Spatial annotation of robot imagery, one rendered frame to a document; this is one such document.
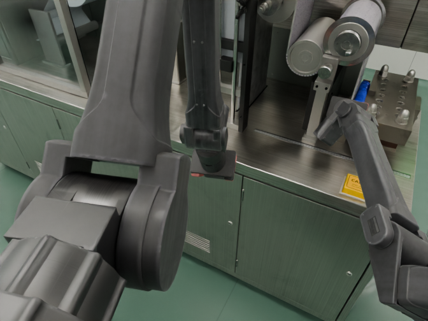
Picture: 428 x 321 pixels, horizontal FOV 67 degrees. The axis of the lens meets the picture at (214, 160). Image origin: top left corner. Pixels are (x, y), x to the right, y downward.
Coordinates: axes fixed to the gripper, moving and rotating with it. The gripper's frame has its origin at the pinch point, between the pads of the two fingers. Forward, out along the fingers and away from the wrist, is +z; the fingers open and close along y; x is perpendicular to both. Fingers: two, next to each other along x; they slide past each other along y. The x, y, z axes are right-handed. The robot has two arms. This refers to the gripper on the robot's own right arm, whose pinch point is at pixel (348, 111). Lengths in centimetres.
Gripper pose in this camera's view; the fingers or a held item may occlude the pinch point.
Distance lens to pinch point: 111.3
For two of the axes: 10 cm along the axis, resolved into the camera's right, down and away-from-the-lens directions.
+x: 2.2, -9.5, -2.4
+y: 8.8, 3.0, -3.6
